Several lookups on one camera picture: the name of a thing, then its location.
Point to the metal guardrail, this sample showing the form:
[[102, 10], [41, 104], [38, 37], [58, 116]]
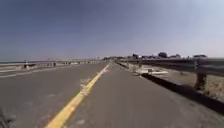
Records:
[[200, 65]]

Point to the row of distant trees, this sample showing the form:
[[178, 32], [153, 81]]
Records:
[[160, 55]]

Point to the dry dirt verge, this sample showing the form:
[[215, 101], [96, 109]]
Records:
[[186, 80]]

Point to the concrete barrier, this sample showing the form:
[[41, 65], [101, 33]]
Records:
[[36, 64]]

